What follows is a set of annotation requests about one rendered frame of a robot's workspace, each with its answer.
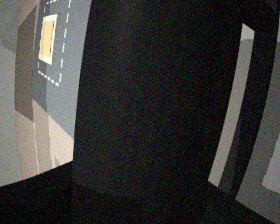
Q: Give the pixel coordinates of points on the cream tile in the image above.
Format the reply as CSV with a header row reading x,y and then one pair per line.
x,y
48,38

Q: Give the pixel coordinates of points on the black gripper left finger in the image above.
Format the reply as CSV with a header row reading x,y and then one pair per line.
x,y
41,199

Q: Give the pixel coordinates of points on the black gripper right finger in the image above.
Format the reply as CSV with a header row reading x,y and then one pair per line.
x,y
217,207

